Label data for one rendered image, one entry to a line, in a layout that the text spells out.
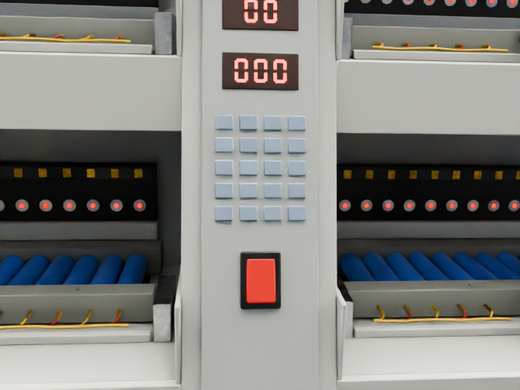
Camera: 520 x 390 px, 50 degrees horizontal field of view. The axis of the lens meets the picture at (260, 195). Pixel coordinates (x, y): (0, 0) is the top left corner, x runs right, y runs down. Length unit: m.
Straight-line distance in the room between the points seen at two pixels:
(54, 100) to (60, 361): 0.16
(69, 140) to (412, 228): 0.33
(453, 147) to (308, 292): 0.29
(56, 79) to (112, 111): 0.04
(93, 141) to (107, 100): 0.20
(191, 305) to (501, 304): 0.24
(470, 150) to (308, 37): 0.29
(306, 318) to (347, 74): 0.15
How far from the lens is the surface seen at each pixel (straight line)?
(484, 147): 0.60
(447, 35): 0.46
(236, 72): 0.34
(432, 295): 0.44
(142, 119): 0.35
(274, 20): 0.35
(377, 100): 0.36
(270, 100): 0.34
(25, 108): 0.37
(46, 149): 0.56
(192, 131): 0.34
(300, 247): 0.34
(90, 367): 0.38
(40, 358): 0.39
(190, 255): 0.34
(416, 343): 0.41
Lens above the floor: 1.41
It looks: 1 degrees up
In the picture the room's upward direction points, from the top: straight up
